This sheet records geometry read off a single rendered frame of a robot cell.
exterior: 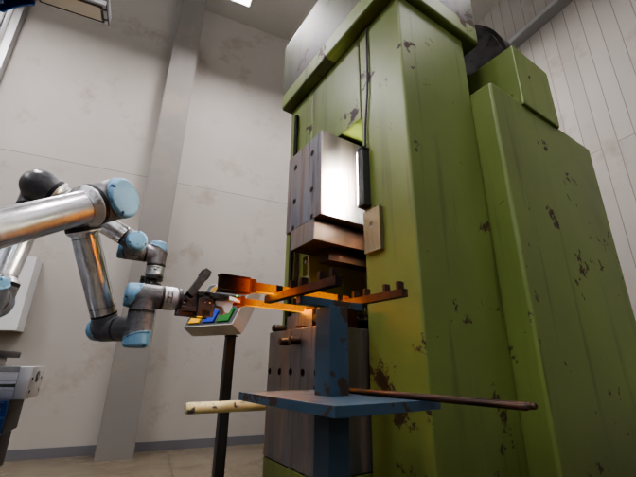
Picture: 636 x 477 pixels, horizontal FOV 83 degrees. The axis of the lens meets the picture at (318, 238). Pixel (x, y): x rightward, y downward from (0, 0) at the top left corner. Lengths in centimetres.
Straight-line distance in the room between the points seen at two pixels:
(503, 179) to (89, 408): 390
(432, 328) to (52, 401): 370
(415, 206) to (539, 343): 62
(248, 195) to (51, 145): 217
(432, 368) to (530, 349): 43
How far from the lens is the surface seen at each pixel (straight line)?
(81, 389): 428
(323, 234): 150
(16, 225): 100
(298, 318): 148
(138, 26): 601
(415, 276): 120
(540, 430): 150
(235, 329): 175
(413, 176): 132
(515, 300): 151
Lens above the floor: 79
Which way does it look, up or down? 19 degrees up
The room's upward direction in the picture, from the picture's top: 1 degrees clockwise
